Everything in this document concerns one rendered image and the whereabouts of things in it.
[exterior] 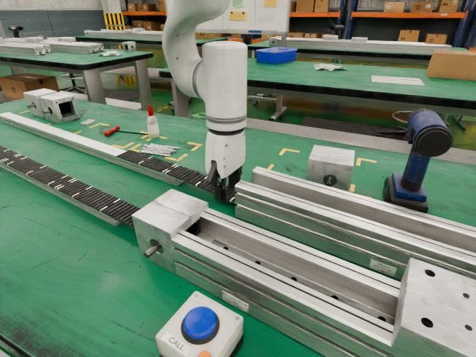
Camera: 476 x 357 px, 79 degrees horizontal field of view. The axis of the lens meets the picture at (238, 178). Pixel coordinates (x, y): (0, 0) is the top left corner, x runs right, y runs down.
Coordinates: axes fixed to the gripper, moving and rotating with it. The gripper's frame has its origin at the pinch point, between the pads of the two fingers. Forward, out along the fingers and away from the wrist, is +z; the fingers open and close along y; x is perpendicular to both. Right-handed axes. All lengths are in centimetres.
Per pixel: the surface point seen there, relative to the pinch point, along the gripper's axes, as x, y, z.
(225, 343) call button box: 21.0, 32.3, -2.9
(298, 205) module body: 19.1, 5.0, -5.3
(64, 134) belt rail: -66, 0, 0
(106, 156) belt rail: -43.5, 1.3, 1.9
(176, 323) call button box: 14.3, 33.5, -3.0
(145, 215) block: -1.6, 22.9, -6.5
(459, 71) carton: 52, -197, -1
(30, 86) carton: -356, -119, 41
